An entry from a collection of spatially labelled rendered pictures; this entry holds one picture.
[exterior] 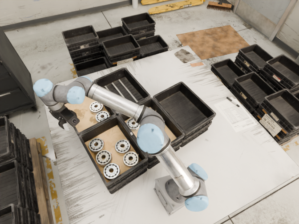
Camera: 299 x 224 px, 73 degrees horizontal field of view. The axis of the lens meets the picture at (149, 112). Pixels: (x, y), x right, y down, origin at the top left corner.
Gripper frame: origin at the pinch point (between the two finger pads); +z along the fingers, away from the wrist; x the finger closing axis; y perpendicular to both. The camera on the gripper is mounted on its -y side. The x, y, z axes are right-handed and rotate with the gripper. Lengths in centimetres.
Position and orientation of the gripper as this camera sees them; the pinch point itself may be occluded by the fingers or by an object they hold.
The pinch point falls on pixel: (72, 126)
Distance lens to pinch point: 119.7
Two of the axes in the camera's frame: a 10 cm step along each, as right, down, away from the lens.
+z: 0.0, 5.2, 8.6
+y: -8.0, -5.1, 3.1
